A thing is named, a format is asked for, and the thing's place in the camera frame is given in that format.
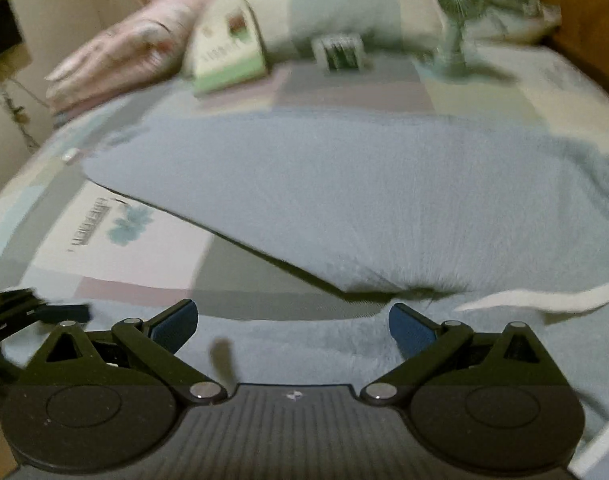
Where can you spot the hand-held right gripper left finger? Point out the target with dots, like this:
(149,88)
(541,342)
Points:
(174,327)

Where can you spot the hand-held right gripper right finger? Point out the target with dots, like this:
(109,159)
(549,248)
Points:
(409,330)

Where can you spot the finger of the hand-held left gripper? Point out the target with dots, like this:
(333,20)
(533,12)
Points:
(64,313)

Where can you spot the grey sweatpants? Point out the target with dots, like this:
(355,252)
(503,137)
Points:
(359,200)

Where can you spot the pink folded quilt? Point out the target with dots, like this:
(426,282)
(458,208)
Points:
(119,55)

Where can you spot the green and white book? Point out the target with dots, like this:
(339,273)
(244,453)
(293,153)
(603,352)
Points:
(229,55)

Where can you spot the black box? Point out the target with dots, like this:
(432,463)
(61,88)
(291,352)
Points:
(2,30)

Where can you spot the small green white box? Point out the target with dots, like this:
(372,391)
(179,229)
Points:
(339,52)

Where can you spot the large patchwork pillow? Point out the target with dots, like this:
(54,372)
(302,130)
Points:
(344,10)

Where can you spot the small patchwork pillow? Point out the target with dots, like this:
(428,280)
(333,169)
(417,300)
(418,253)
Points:
(514,10)

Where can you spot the wooden bed frame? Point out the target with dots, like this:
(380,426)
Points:
(594,25)

